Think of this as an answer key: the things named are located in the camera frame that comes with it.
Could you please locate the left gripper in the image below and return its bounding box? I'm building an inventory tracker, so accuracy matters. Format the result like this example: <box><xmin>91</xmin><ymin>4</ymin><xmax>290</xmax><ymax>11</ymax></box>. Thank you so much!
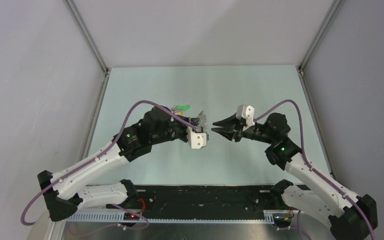
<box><xmin>151</xmin><ymin>114</ymin><xmax>200</xmax><ymax>145</ymax></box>

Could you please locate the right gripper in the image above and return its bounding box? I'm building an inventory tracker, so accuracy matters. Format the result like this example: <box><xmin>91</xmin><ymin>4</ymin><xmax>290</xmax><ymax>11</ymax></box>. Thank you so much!
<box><xmin>211</xmin><ymin>112</ymin><xmax>274</xmax><ymax>145</ymax></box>

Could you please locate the metal key ring disc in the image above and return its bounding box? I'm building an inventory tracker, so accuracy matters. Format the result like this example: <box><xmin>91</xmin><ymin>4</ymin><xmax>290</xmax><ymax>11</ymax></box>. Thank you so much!
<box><xmin>197</xmin><ymin>110</ymin><xmax>208</xmax><ymax>133</ymax></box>

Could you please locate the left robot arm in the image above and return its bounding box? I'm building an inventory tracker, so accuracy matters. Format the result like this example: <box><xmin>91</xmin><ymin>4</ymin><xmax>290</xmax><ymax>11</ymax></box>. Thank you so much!
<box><xmin>37</xmin><ymin>106</ymin><xmax>208</xmax><ymax>222</ymax></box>

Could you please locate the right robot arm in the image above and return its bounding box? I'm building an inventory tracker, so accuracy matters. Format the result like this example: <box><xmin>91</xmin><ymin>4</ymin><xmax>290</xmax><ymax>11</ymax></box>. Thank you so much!
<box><xmin>211</xmin><ymin>112</ymin><xmax>378</xmax><ymax>240</ymax></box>

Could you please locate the green key tag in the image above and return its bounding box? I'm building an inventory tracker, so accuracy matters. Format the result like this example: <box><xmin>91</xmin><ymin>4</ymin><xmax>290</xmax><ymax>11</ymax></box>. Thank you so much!
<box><xmin>175</xmin><ymin>104</ymin><xmax>190</xmax><ymax>112</ymax></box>

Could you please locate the left controller board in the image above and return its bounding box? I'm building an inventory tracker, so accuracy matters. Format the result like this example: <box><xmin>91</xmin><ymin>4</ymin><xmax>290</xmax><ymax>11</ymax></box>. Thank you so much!
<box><xmin>123</xmin><ymin>212</ymin><xmax>141</xmax><ymax>221</ymax></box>

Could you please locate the controller board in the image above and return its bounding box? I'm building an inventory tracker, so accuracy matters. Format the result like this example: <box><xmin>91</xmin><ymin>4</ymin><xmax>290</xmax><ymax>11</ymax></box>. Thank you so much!
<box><xmin>123</xmin><ymin>212</ymin><xmax>141</xmax><ymax>221</ymax></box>
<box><xmin>273</xmin><ymin>215</ymin><xmax>294</xmax><ymax>223</ymax></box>

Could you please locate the right controller board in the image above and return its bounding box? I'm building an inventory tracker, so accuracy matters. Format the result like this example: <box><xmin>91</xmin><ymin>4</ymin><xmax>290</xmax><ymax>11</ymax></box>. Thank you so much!
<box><xmin>273</xmin><ymin>215</ymin><xmax>294</xmax><ymax>223</ymax></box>

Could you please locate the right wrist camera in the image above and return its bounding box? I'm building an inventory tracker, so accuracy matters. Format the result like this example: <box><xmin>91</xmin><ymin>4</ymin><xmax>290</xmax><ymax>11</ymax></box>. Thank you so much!
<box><xmin>236</xmin><ymin>104</ymin><xmax>255</xmax><ymax>126</ymax></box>

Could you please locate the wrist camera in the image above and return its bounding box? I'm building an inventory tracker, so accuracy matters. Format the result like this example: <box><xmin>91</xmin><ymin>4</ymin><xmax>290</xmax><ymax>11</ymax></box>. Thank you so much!
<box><xmin>236</xmin><ymin>104</ymin><xmax>255</xmax><ymax>126</ymax></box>
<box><xmin>187</xmin><ymin>131</ymin><xmax>208</xmax><ymax>149</ymax></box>

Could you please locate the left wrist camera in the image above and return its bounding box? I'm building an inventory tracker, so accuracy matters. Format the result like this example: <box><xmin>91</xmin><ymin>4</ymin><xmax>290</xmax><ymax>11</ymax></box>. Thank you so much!
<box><xmin>187</xmin><ymin>131</ymin><xmax>208</xmax><ymax>149</ymax></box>

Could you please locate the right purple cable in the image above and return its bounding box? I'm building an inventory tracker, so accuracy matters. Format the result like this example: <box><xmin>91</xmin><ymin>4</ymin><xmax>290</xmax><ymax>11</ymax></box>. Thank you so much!
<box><xmin>253</xmin><ymin>99</ymin><xmax>378</xmax><ymax>240</ymax></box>

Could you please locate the purple cable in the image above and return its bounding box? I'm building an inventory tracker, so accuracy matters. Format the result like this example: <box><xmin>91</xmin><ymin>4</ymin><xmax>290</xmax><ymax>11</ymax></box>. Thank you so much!
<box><xmin>253</xmin><ymin>99</ymin><xmax>378</xmax><ymax>240</ymax></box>
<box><xmin>20</xmin><ymin>99</ymin><xmax>200</xmax><ymax>227</ymax></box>

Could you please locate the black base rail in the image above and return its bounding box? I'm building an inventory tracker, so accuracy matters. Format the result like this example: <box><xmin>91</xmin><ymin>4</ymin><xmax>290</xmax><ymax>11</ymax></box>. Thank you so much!
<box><xmin>127</xmin><ymin>185</ymin><xmax>290</xmax><ymax>220</ymax></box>

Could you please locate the white cable duct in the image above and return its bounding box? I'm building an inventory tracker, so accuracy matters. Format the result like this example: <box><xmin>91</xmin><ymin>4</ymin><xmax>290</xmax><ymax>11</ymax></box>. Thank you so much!
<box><xmin>66</xmin><ymin>211</ymin><xmax>275</xmax><ymax>224</ymax></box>

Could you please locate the left aluminium frame post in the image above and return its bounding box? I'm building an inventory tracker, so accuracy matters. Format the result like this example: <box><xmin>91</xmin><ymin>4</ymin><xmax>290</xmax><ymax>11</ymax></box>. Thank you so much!
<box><xmin>62</xmin><ymin>0</ymin><xmax>110</xmax><ymax>75</ymax></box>

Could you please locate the aluminium frame post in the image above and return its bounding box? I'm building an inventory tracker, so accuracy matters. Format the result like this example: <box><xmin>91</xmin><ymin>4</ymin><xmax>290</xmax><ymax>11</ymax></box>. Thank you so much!
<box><xmin>62</xmin><ymin>0</ymin><xmax>110</xmax><ymax>75</ymax></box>
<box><xmin>297</xmin><ymin>0</ymin><xmax>345</xmax><ymax>76</ymax></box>

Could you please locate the right aluminium frame post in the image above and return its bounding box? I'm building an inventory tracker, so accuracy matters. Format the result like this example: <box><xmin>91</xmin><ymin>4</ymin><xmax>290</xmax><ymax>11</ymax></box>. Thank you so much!
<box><xmin>297</xmin><ymin>0</ymin><xmax>345</xmax><ymax>76</ymax></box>

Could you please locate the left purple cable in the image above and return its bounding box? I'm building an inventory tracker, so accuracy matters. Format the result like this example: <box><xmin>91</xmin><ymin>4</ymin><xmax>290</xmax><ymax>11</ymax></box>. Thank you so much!
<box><xmin>20</xmin><ymin>99</ymin><xmax>200</xmax><ymax>227</ymax></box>

